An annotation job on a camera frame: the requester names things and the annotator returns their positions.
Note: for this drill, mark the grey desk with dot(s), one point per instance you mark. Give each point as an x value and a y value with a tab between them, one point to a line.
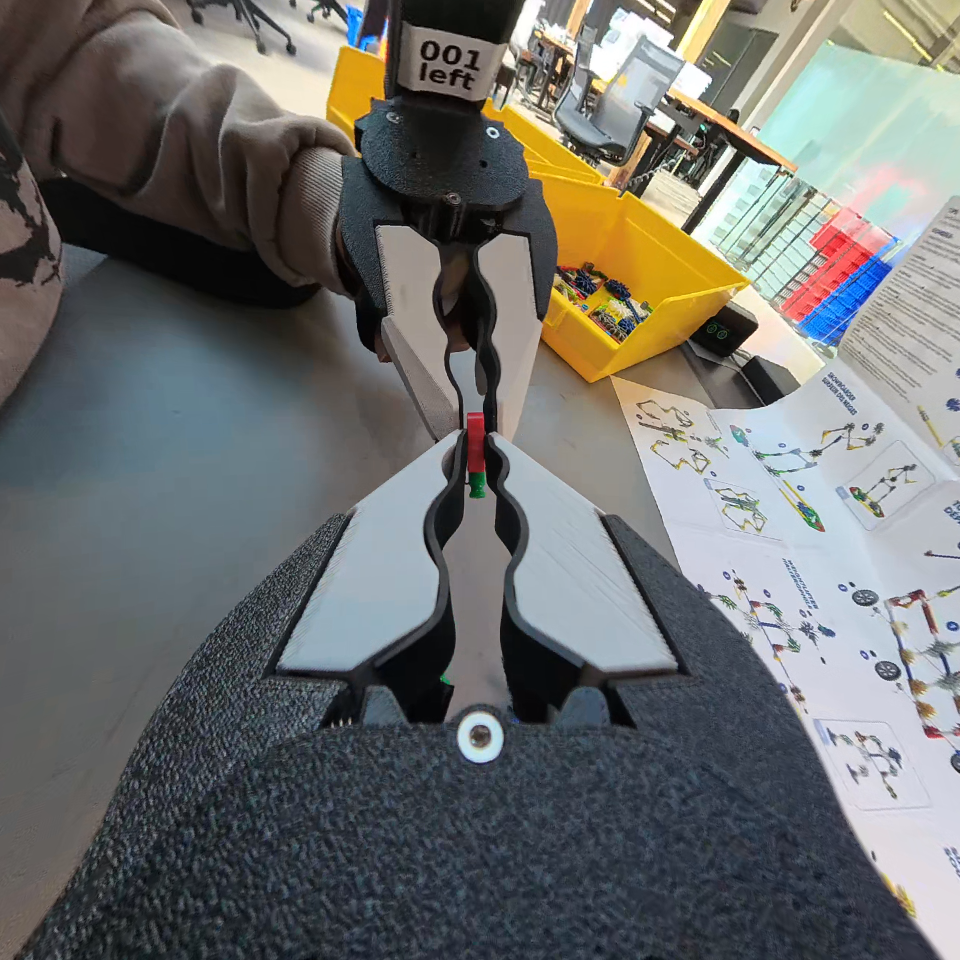
180	450

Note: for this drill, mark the fold-out toy instruction sheet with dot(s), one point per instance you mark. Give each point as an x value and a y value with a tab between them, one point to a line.
810	600

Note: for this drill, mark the wooden office table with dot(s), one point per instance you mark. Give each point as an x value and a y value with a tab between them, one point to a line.
735	128

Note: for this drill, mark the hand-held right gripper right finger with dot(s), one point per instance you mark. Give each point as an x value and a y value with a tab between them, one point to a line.
593	593

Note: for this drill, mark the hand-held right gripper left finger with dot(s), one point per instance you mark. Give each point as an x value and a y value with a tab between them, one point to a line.
368	593

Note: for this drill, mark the black digital clock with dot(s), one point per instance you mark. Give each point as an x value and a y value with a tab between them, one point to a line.
728	333

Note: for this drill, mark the pile of toy pieces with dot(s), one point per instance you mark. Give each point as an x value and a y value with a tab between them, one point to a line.
600	300

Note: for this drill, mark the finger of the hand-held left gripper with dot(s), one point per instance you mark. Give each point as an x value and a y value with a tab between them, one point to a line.
513	315
408	300

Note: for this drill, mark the small black device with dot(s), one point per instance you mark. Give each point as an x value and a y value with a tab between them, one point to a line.
770	378

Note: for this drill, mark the black office chair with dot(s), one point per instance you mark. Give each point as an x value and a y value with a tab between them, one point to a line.
248	18
623	98

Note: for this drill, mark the red blue stacked bins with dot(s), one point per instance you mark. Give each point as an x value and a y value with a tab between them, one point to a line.
840	270

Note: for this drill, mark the red toy connector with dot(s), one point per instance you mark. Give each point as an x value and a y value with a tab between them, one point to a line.
476	443

